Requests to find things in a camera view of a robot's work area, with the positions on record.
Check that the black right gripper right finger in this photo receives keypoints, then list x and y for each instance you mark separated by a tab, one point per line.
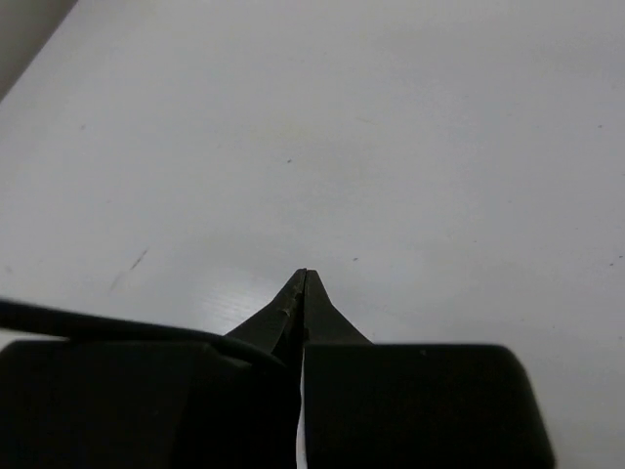
370	405

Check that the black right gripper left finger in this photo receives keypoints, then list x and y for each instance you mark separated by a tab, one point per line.
156	404

